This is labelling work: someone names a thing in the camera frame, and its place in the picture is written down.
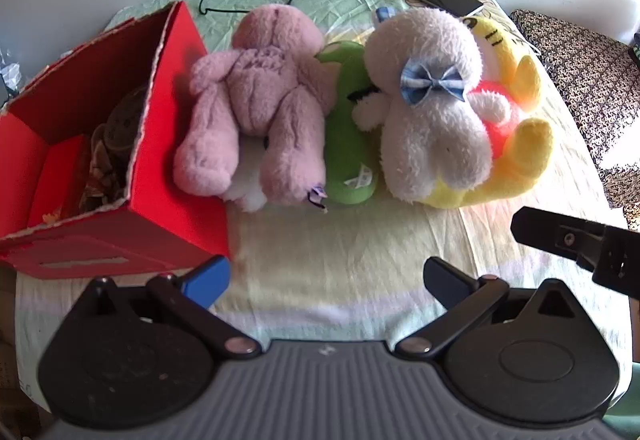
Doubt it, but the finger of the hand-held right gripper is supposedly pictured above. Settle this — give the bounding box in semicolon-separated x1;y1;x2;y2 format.
511;206;608;271

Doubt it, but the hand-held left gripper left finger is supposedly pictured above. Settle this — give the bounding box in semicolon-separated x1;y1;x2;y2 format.
75;255;263;361

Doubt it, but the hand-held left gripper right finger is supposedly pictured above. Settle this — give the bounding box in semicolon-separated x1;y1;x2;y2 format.
395;256;581;361

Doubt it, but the red cardboard box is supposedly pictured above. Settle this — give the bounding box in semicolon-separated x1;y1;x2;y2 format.
0;0;233;281

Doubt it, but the white plush rabbit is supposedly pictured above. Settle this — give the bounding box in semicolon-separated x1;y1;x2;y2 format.
350;6;511;203

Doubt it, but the yellow plush tiger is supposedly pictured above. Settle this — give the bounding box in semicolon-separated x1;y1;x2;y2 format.
425;15;556;210

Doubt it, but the green plush toy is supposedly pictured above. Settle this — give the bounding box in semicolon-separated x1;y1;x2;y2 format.
315;40;378;208

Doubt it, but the pink plush bear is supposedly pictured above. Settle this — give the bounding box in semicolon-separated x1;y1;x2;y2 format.
172;4;341;213

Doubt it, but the pale green bed sheet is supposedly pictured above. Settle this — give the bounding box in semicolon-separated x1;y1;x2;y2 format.
15;0;633;401

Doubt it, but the brown patterned cushion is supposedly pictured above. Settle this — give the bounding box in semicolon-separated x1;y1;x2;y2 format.
509;9;640;231

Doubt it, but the brown patterned item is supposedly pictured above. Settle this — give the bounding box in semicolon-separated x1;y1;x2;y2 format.
80;87;151;216

